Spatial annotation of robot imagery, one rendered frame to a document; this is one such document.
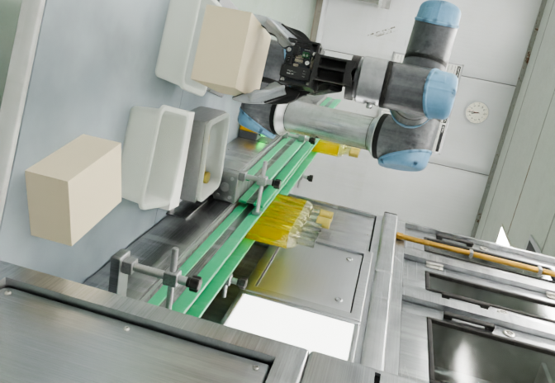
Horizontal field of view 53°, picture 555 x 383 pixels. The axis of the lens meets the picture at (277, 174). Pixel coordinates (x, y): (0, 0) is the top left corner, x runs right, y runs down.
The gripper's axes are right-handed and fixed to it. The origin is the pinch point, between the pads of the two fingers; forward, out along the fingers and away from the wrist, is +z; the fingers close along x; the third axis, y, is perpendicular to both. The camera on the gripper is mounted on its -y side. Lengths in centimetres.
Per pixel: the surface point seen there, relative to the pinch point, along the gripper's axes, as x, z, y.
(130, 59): 2.9, 25.8, -10.6
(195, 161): 22, 19, -44
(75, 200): 28.8, 18.1, 12.1
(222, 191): 30, 17, -66
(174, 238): 41, 18, -37
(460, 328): 54, -60, -78
